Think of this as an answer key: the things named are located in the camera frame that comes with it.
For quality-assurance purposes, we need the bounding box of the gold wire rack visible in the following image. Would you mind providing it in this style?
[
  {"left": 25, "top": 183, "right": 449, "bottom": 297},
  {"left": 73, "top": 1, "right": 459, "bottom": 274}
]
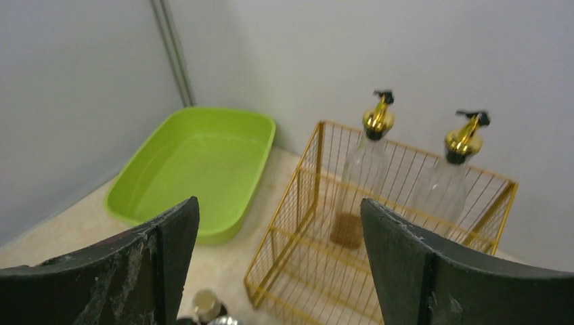
[{"left": 244, "top": 121, "right": 518, "bottom": 324}]

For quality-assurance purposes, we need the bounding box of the dark sauce dispenser bottle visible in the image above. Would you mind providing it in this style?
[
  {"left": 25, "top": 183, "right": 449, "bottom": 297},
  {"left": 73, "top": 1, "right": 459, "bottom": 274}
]
[{"left": 330, "top": 89, "right": 395, "bottom": 250}]

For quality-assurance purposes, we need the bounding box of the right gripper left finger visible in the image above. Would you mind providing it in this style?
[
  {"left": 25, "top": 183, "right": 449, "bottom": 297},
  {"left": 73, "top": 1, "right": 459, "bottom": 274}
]
[{"left": 1, "top": 197, "right": 200, "bottom": 324}]

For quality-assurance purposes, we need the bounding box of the clear oil dispenser bottle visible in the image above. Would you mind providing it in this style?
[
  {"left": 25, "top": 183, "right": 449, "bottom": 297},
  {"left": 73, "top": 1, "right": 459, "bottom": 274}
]
[{"left": 405, "top": 110, "right": 491, "bottom": 237}]

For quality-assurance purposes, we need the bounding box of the small spice bottle yellow label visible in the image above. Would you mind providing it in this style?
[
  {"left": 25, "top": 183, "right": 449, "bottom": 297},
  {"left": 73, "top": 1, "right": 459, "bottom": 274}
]
[{"left": 192, "top": 288, "right": 229, "bottom": 324}]

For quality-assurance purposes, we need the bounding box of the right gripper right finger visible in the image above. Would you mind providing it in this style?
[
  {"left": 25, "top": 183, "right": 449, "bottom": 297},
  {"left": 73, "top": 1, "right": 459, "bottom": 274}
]
[{"left": 360, "top": 199, "right": 573, "bottom": 324}]

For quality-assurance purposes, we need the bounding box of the green plastic basin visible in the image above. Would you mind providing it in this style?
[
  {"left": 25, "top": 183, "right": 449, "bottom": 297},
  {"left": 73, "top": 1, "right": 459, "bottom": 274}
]
[{"left": 104, "top": 106, "right": 276, "bottom": 245}]

